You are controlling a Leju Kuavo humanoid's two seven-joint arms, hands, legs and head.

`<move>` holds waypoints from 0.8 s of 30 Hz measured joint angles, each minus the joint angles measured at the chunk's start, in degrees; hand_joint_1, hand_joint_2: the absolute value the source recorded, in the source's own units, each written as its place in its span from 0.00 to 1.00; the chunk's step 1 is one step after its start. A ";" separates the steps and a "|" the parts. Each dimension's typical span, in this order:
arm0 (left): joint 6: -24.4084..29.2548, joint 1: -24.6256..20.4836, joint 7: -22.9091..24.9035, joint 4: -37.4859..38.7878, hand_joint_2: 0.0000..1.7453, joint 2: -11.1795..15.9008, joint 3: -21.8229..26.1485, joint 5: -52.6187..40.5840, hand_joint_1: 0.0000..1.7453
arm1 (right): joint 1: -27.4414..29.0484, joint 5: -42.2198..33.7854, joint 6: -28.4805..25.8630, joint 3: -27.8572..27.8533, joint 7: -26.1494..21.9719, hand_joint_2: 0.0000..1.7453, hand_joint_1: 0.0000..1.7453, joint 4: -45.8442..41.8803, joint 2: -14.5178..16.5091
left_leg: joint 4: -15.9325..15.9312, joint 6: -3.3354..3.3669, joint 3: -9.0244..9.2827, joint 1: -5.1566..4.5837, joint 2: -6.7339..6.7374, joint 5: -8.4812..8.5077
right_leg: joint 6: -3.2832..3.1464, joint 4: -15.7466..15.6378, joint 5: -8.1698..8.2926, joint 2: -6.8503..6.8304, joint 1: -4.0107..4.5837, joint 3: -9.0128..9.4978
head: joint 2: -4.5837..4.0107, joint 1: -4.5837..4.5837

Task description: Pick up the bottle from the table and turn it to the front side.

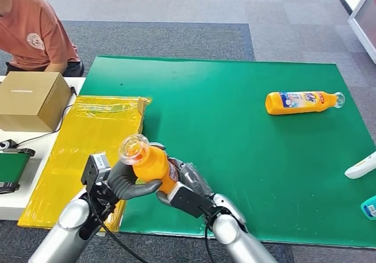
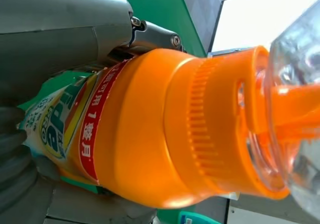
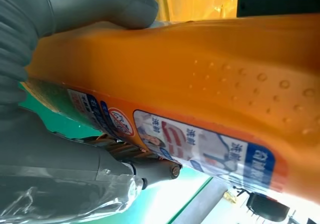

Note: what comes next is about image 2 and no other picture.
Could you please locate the teal plastic container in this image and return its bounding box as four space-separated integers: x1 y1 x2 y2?
177 210 222 224

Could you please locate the white platform with black edge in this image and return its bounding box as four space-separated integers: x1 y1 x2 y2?
208 0 320 53

